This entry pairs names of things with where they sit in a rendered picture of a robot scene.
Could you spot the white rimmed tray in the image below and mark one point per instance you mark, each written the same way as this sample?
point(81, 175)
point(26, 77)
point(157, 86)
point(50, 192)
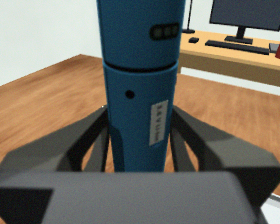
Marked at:
point(271, 209)

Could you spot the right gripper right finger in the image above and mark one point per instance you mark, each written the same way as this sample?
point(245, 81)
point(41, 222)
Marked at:
point(257, 169)

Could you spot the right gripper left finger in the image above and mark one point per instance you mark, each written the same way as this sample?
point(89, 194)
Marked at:
point(64, 149)

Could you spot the blue electric screwdriver barrel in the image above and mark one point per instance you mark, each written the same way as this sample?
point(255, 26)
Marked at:
point(140, 46)

